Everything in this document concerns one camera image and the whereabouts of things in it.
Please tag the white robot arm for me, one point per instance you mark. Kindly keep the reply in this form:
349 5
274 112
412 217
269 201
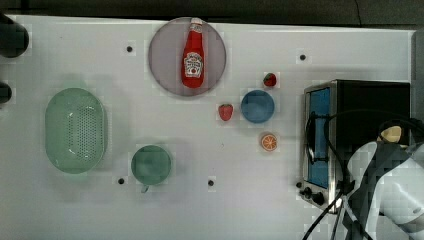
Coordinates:
388 180

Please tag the silver black toaster oven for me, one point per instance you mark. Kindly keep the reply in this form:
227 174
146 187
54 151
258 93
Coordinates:
339 117

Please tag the red strawberry near plate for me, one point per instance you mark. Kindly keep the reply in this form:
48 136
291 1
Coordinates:
225 111

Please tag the blue bowl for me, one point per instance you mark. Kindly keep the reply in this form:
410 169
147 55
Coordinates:
257 106

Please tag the red ketchup bottle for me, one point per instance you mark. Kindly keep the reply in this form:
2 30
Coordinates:
192 68

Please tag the orange slice toy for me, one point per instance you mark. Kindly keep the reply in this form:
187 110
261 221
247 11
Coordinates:
269 142

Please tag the red strawberry far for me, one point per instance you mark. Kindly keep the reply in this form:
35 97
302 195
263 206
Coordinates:
270 80

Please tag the green measuring cup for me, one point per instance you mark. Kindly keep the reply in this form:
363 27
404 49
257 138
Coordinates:
151 165

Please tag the grey round plate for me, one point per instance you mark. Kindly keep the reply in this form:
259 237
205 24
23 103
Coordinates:
166 51

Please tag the green oval colander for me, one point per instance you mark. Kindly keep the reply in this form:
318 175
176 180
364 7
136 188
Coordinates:
75 131

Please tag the dark round object at edge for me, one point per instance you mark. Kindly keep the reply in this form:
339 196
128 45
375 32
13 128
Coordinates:
5 93

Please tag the black cylindrical container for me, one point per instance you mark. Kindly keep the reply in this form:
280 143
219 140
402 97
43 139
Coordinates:
14 38

